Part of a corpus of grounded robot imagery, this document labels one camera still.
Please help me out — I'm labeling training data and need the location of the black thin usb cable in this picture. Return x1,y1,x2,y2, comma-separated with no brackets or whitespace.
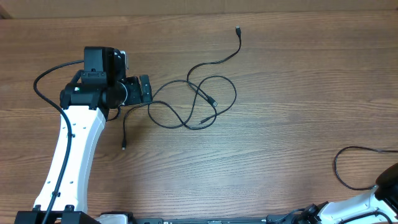
121,100,175,151

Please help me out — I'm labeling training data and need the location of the black cable with silver plug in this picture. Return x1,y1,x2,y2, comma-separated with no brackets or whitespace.
334,146,398,191

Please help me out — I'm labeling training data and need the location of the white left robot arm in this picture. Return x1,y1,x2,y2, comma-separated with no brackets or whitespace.
15,47,152,223

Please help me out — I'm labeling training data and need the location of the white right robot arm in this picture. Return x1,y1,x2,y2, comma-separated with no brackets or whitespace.
294,164,397,224

